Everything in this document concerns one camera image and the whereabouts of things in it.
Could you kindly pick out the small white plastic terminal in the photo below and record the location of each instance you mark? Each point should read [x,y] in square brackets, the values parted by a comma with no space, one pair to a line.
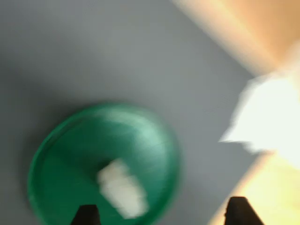
[122,187]

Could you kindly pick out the white tape piece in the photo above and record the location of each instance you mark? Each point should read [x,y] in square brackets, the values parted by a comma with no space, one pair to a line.
[267,112]

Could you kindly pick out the round green lid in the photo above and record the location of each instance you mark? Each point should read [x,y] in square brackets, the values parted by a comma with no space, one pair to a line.
[77,152]

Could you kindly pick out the dark grey mat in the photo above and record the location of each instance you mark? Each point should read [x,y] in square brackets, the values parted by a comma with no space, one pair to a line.
[117,58]

